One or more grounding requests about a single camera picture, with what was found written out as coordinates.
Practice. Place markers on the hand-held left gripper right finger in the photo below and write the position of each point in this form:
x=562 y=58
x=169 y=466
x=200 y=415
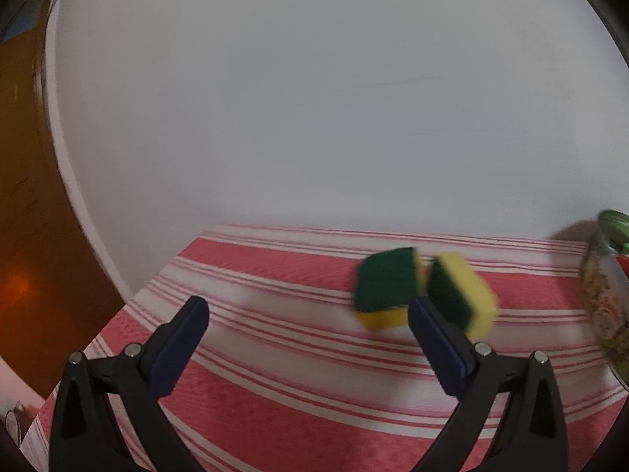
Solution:
x=437 y=349

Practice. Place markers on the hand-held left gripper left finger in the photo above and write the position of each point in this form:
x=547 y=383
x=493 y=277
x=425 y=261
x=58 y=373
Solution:
x=179 y=349

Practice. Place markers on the yellow green scouring sponge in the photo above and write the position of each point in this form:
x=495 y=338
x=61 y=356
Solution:
x=467 y=295
x=388 y=280

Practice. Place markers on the round metal basin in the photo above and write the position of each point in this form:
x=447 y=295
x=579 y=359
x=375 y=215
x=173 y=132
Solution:
x=607 y=295

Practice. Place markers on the red striped tablecloth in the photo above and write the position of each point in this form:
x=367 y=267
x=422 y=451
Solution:
x=295 y=354

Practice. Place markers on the brown wooden door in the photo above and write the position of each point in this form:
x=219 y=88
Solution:
x=29 y=182

